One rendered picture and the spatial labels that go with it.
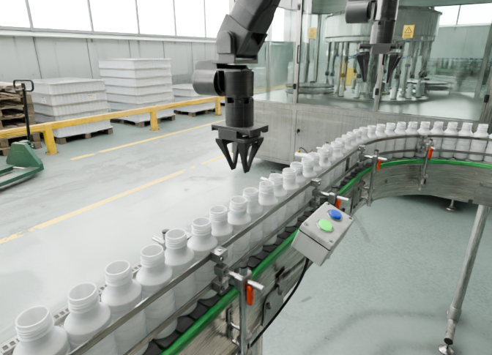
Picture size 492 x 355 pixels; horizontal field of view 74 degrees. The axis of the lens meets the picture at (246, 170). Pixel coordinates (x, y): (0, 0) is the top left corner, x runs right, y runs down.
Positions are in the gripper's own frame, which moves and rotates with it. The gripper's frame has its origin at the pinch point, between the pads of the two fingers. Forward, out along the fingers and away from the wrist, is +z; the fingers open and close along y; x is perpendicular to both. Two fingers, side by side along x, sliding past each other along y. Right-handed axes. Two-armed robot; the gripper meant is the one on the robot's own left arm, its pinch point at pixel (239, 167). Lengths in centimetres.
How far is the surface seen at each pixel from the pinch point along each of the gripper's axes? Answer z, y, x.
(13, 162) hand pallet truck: 109, -434, 98
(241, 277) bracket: 15.3, 9.8, -13.3
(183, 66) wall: 13, -701, 669
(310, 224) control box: 12.5, 13.7, 6.9
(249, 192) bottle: 9.1, -2.4, 6.9
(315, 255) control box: 18.6, 16.2, 5.3
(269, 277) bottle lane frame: 29.6, 4.5, 5.5
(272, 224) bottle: 17.9, 2.2, 10.7
